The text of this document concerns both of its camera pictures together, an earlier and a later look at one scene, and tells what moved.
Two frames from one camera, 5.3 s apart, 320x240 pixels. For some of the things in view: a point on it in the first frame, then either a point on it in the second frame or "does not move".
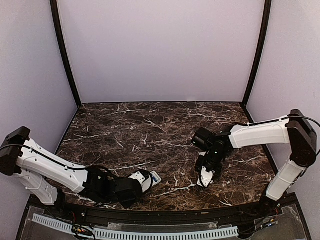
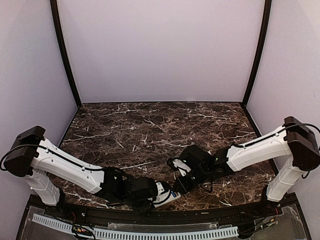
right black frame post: x=265 y=34 does not move
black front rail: x=198 y=217 does not move
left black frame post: x=54 y=7 does not move
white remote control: x=156 y=178 -> x=163 y=196
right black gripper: x=198 y=164 -> x=185 y=187
